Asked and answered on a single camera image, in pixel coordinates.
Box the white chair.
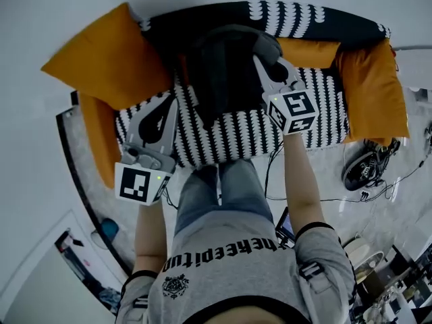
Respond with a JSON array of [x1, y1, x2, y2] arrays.
[[342, 236, 386, 284]]

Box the white bowl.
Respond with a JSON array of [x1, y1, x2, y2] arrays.
[[90, 230, 109, 250]]

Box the black white patterned sofa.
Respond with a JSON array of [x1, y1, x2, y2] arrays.
[[79, 0, 394, 169]]

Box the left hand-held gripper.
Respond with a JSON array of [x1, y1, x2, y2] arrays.
[[114, 96, 180, 205]]

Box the person's left forearm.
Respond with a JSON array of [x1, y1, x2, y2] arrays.
[[134, 199, 169, 278]]

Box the small black tablet screen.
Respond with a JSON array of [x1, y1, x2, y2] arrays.
[[274, 207, 298, 248]]

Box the dark cluttered table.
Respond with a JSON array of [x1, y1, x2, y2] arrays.
[[354, 244, 432, 324]]

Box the narrow orange bolster cushion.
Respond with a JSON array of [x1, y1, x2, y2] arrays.
[[78, 92, 122, 190]]

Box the long black floor cable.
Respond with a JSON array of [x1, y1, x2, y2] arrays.
[[263, 143, 427, 203]]

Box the tall orange side cushion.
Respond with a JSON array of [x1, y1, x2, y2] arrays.
[[335, 38, 411, 145]]

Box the black and grey backpack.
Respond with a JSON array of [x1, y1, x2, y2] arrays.
[[182, 24, 294, 132]]

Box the person's grey printed t-shirt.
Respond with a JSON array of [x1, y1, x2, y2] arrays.
[[116, 221, 357, 324]]

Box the person's right forearm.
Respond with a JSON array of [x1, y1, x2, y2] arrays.
[[281, 132, 327, 234]]

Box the flat orange back cushion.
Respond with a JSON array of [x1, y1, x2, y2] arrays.
[[275, 36, 342, 70]]

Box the blue container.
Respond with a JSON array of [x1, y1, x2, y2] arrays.
[[101, 217, 120, 240]]

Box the person's blue jeans legs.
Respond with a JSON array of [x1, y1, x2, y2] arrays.
[[173, 159, 275, 238]]

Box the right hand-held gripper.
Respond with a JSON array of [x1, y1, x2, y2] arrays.
[[252, 55, 319, 135]]

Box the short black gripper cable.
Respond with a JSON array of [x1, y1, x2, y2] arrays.
[[163, 184, 179, 211]]

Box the large square orange cushion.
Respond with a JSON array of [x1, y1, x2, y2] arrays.
[[40, 1, 173, 111]]

